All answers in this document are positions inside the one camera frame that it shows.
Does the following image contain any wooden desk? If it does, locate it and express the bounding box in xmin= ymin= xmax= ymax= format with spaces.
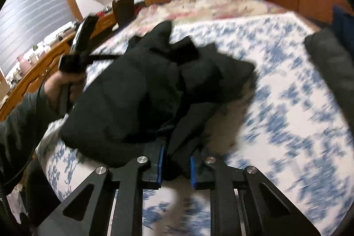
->
xmin=0 ymin=12 xmax=117 ymax=120

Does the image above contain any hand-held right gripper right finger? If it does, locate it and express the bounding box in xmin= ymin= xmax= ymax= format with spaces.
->
xmin=190 ymin=148 xmax=321 ymax=236

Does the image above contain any blue floral bed sheet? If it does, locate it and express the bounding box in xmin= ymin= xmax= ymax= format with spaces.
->
xmin=36 ymin=12 xmax=354 ymax=236

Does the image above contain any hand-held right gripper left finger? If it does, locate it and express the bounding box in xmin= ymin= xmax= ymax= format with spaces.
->
xmin=36 ymin=139 xmax=166 ymax=236

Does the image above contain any person's left forearm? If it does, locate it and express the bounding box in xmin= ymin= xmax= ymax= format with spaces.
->
xmin=0 ymin=92 xmax=69 ymax=198

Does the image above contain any black shirt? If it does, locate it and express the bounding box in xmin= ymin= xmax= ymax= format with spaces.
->
xmin=59 ymin=21 xmax=255 ymax=181

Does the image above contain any navy folded cloth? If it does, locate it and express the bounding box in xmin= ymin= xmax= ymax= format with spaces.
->
xmin=332 ymin=5 xmax=354 ymax=35

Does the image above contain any pink floral quilt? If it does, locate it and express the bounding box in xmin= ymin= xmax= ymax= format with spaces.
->
xmin=135 ymin=0 xmax=291 ymax=29

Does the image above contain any dark brown chair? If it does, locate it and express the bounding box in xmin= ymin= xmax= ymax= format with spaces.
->
xmin=112 ymin=0 xmax=136 ymax=29

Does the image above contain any grey window blind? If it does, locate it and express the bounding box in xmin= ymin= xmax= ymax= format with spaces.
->
xmin=0 ymin=0 xmax=75 ymax=71

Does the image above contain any person's left hand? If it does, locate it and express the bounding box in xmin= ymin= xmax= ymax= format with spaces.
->
xmin=44 ymin=69 xmax=86 ymax=115

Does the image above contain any pink vase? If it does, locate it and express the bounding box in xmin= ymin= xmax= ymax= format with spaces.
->
xmin=17 ymin=55 xmax=29 ymax=71

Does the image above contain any grey folded cloth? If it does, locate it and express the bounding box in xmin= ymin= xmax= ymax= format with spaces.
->
xmin=304 ymin=27 xmax=354 ymax=104

